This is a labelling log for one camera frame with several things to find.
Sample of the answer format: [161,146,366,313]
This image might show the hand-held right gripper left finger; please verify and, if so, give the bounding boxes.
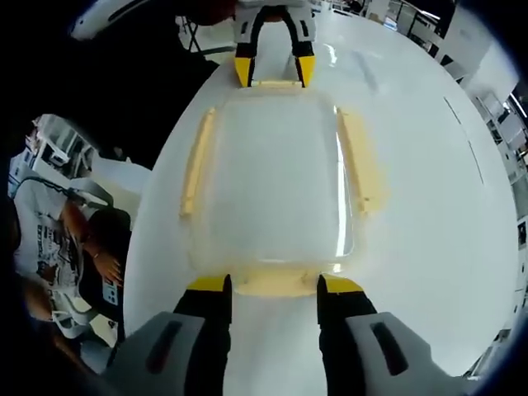
[102,273,233,396]

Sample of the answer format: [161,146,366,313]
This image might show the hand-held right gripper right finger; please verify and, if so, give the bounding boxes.
[316,273,455,396]

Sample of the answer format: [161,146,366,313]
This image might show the clear storage box lid yellow latches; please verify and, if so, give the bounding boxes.
[177,78,392,299]

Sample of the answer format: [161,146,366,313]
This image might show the person's dark clothing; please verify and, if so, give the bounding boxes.
[98,14,232,168]

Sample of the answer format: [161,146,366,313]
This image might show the white rounded object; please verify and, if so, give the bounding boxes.
[68,0,139,41]

